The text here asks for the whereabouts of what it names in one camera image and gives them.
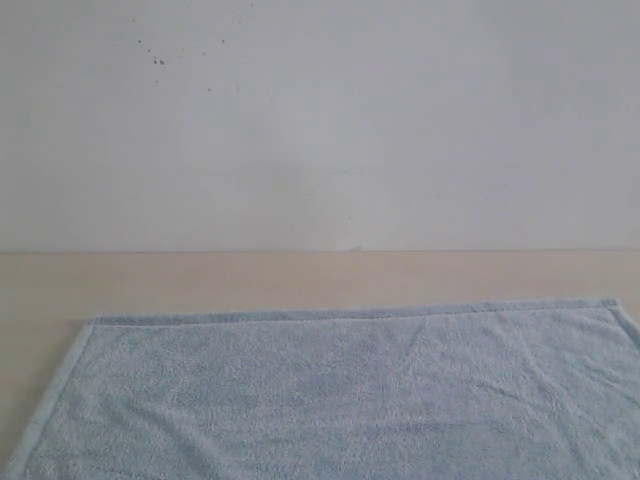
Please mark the light blue terry towel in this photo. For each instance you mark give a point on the light blue terry towel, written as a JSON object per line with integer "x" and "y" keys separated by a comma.
{"x": 545, "y": 389}

